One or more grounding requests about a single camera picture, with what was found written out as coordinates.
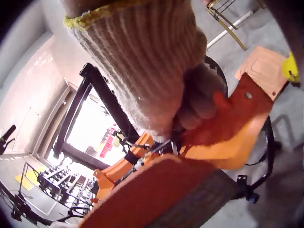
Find black round rim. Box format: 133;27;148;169
204;56;230;96

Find orange plastic housing part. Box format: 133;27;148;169
93;133;157;203

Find blue connector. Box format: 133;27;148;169
247;192;260;205

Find black door frame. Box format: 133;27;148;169
53;63;141;169

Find orange plastic body panel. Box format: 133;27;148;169
177;46;294;171

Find person's right fingers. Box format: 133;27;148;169
176;64;229;131

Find black cable bundle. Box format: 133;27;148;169
114;129;182;169

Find person's left hand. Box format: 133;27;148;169
78;154;239;228

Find metal rack of parts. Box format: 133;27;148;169
20;161;95;215

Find yellow plastic piece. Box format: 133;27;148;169
281;52;300;82

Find yellow floor mat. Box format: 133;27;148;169
14;170;41;191

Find person's right hand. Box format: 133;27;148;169
59;0;229;142

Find gold metal stand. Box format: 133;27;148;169
205;0;267;51

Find black metal tube frame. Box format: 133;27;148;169
237;114;286;210

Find white pipe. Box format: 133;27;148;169
207;11;252;49

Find black handlebar grip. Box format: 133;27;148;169
0;124;17;152

